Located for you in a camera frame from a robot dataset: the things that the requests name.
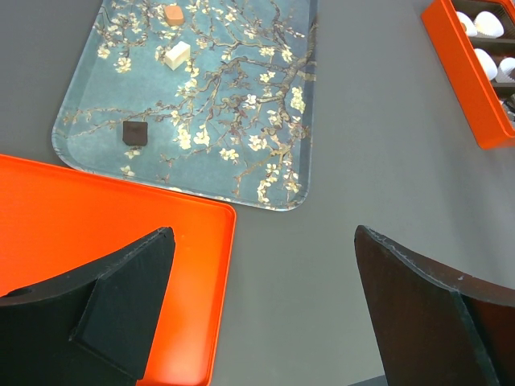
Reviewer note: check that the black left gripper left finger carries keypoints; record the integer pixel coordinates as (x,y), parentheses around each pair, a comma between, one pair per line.
(92,325)

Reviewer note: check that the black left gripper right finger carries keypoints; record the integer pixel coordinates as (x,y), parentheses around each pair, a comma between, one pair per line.
(434,325)

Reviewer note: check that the orange chocolate box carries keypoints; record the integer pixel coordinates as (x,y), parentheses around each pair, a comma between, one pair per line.
(487,105)

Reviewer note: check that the white block chocolate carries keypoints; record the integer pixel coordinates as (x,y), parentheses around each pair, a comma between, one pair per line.
(179,54)

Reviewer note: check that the dark square chocolate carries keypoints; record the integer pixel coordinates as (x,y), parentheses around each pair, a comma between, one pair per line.
(135,133)

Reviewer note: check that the orange caramel chocolate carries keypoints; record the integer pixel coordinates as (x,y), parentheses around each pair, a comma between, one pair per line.
(173,15)

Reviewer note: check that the blue floral serving tray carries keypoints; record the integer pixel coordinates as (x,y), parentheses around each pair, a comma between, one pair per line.
(233,123)

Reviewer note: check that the white paper cup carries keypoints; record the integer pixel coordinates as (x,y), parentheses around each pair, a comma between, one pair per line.
(488,25)
(463,18)
(505,72)
(487,63)

